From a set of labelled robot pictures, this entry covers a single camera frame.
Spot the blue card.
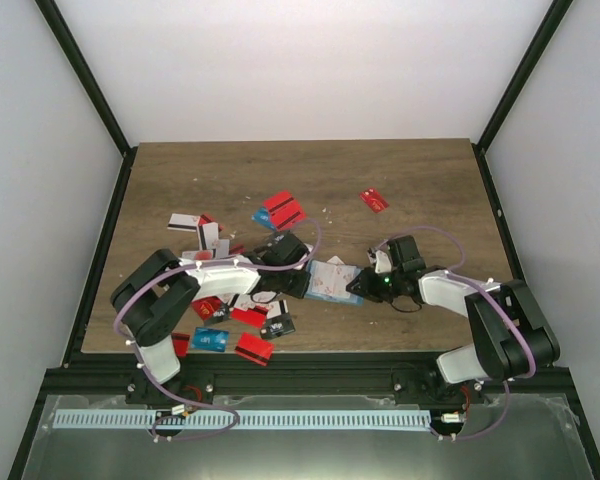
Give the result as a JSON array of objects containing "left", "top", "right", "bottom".
[
  {"left": 251, "top": 207, "right": 276, "bottom": 231},
  {"left": 191, "top": 327, "right": 229, "bottom": 353}
]

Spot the red striped card bottom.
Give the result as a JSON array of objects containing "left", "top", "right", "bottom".
[{"left": 234, "top": 333, "right": 275, "bottom": 366}]

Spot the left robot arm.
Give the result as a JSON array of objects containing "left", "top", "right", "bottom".
[{"left": 110, "top": 231, "right": 313, "bottom": 404}]

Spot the black aluminium frame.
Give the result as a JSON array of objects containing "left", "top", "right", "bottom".
[{"left": 9, "top": 1, "right": 600, "bottom": 479}]

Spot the blue card bottom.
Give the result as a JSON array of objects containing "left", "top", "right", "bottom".
[{"left": 191, "top": 327, "right": 229, "bottom": 353}]

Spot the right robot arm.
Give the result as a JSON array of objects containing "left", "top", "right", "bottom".
[{"left": 346, "top": 235, "right": 561, "bottom": 403}]

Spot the dark red striped card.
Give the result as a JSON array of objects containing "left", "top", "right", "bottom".
[{"left": 171, "top": 333, "right": 191, "bottom": 358}]

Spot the black VIP card pile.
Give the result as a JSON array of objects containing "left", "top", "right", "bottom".
[{"left": 260, "top": 317, "right": 295, "bottom": 340}]

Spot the white striped card left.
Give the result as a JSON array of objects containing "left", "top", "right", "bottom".
[{"left": 167, "top": 213, "right": 200, "bottom": 232}]

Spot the red card in pile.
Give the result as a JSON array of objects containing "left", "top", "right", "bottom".
[{"left": 230, "top": 307, "right": 268, "bottom": 329}]

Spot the red magnetic stripe card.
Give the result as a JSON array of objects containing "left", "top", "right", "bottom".
[{"left": 263, "top": 191, "right": 306, "bottom": 230}]

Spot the white striped card lower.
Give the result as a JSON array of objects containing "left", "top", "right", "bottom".
[{"left": 267, "top": 300, "right": 289, "bottom": 321}]

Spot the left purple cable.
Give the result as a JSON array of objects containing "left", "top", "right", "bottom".
[{"left": 115, "top": 217, "right": 324, "bottom": 444}]

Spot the red card far right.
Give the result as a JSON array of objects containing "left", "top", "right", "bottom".
[{"left": 359, "top": 188, "right": 389, "bottom": 213}]

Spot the teal card holder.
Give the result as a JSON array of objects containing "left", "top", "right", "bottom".
[{"left": 305, "top": 256, "right": 363, "bottom": 306}]

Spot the blue card top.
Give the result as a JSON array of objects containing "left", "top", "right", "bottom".
[{"left": 251, "top": 207, "right": 276, "bottom": 231}]

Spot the white striped card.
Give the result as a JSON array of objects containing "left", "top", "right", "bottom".
[
  {"left": 267, "top": 300, "right": 289, "bottom": 321},
  {"left": 167, "top": 213, "right": 200, "bottom": 232}
]

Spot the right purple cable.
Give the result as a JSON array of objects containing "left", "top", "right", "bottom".
[{"left": 374, "top": 225, "right": 537, "bottom": 444}]

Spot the purple cable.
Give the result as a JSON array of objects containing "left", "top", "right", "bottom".
[
  {"left": 115, "top": 217, "right": 324, "bottom": 444},
  {"left": 374, "top": 225, "right": 537, "bottom": 444}
]

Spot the light blue slotted rail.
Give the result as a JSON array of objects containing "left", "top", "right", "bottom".
[{"left": 53, "top": 409, "right": 431, "bottom": 431}]

